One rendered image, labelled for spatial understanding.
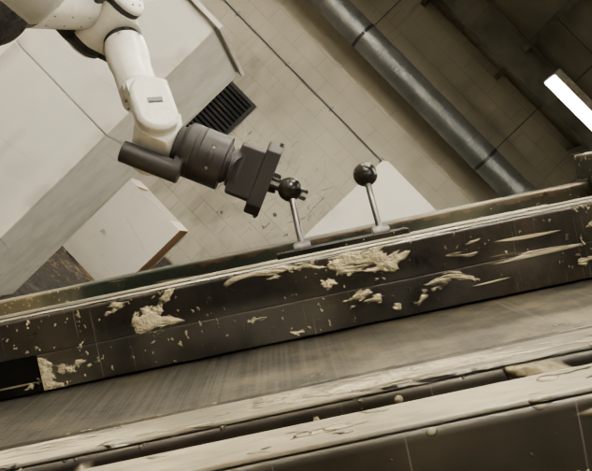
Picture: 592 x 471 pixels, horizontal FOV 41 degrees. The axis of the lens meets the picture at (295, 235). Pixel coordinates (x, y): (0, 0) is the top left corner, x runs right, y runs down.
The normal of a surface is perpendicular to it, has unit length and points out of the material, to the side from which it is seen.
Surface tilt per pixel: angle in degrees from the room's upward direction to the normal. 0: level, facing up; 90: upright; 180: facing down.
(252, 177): 90
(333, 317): 90
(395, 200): 90
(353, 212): 90
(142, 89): 54
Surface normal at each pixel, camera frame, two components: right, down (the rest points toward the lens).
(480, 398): -0.20, -0.98
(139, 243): -0.04, -0.02
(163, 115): 0.26, -0.57
